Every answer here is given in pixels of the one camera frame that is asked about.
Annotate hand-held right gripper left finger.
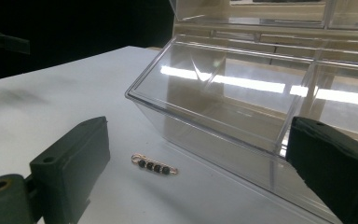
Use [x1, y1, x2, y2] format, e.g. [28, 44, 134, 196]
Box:
[29, 116, 111, 224]

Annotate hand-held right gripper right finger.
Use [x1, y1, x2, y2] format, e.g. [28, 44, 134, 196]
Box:
[285, 116, 358, 224]

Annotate black beaded hair clip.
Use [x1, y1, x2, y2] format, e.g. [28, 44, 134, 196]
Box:
[131, 152, 179, 176]

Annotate clear plastic storage box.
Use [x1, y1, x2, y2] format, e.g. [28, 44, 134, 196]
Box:
[124, 0, 358, 224]

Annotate black metal stand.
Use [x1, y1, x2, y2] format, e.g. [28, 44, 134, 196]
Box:
[0, 27, 32, 64]

